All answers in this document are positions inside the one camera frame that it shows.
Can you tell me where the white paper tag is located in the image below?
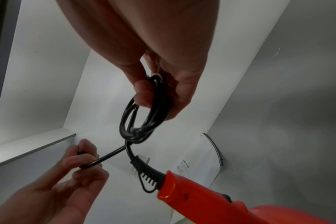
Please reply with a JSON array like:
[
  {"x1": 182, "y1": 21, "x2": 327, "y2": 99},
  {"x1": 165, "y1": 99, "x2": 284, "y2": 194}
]
[{"x1": 131, "y1": 152, "x2": 152, "y2": 182}]

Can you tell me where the white shelf board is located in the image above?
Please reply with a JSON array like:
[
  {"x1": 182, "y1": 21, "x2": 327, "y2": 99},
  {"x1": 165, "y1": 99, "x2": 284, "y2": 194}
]
[{"x1": 0, "y1": 127, "x2": 77, "y2": 170}]

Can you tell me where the clear plastic bag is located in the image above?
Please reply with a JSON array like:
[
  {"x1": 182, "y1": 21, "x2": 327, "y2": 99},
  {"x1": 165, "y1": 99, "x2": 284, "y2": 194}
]
[{"x1": 168, "y1": 132, "x2": 226, "y2": 224}]

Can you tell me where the person's left hand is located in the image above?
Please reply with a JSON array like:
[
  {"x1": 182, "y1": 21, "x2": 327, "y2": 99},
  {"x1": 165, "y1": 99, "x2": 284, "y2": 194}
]
[{"x1": 0, "y1": 139, "x2": 110, "y2": 224}]

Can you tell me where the orange electric hand tool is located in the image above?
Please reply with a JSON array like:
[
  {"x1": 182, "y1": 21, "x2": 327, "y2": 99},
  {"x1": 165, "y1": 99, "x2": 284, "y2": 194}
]
[{"x1": 158, "y1": 170, "x2": 336, "y2": 224}]

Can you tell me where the black power cord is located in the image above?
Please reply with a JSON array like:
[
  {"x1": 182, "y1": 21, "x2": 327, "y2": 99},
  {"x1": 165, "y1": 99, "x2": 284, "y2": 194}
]
[{"x1": 77, "y1": 74, "x2": 168, "y2": 194}]

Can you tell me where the person's right hand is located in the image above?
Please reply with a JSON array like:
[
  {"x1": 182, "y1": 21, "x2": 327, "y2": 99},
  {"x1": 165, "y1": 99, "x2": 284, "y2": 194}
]
[{"x1": 56, "y1": 0, "x2": 221, "y2": 121}]

